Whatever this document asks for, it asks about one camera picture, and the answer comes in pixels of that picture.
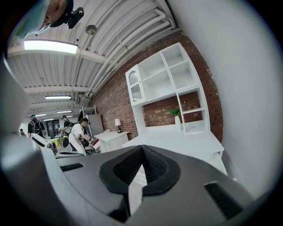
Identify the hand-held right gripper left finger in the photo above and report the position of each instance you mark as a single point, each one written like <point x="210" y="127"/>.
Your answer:
<point x="92" y="176"/>

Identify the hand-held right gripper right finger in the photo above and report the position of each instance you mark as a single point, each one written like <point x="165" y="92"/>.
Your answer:
<point x="190" y="198"/>

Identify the white box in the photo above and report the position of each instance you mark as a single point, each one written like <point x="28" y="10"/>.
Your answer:
<point x="95" y="145"/>

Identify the small white side desk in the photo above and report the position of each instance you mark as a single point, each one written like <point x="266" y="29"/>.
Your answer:
<point x="112" y="139"/>

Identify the white telephone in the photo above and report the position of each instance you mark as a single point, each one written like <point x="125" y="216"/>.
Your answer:
<point x="107" y="131"/>

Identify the yellow-green table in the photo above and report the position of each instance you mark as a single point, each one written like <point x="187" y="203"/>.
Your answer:
<point x="58" y="142"/>

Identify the grey panel board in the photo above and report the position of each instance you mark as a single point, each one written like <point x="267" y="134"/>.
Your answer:
<point x="96" y="123"/>

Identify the white shade table lamp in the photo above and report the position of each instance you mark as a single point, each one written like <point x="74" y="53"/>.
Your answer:
<point x="117" y="122"/>

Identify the white metal rack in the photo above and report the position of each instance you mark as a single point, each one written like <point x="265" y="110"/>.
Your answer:
<point x="89" y="109"/>

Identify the ceiling light strip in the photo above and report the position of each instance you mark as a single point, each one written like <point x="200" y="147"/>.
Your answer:
<point x="58" y="97"/>
<point x="64" y="111"/>

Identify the white vase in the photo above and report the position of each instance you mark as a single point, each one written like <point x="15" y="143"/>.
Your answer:
<point x="177" y="123"/>

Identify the green plant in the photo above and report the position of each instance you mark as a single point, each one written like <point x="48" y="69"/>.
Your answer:
<point x="174" y="112"/>

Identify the white hutch shelf unit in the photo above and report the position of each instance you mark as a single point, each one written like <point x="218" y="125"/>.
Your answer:
<point x="159" y="86"/>

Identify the large ceiling light panel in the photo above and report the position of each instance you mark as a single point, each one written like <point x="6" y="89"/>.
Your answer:
<point x="50" y="46"/>

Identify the round metal ceiling disc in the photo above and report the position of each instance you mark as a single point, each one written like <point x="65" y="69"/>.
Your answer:
<point x="91" y="29"/>

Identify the white ceiling pipe bundle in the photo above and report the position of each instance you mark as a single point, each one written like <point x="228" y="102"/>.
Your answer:
<point x="141" y="35"/>

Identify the person's head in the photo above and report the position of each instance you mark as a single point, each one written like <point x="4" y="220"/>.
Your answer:
<point x="55" y="11"/>

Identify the black head camera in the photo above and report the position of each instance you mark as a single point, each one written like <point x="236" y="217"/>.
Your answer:
<point x="75" y="16"/>

